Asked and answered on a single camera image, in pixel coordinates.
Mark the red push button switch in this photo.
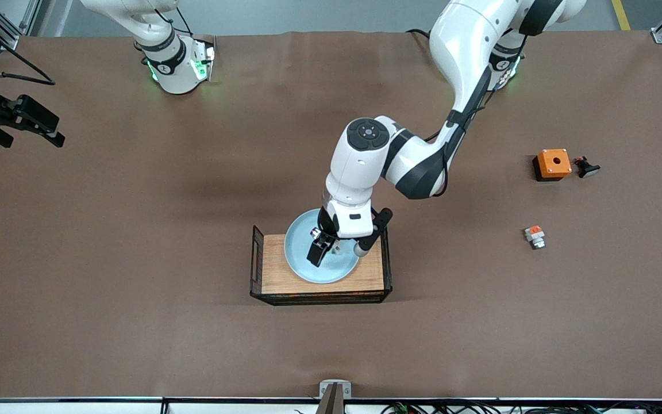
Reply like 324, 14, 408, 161
310, 228, 342, 255

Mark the light blue round plate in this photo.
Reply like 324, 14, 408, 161
284, 208, 361, 285

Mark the small black knob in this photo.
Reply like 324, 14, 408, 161
574, 156, 601, 179

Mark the wire basket with wooden bottom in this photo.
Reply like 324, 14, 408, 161
249, 221, 394, 306

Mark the grey metal bracket with post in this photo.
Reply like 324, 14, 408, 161
315, 379, 352, 414

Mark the black cable bundle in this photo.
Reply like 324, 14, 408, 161
380, 401, 662, 414

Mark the orange button enclosure box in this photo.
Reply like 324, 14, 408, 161
533, 148, 572, 182

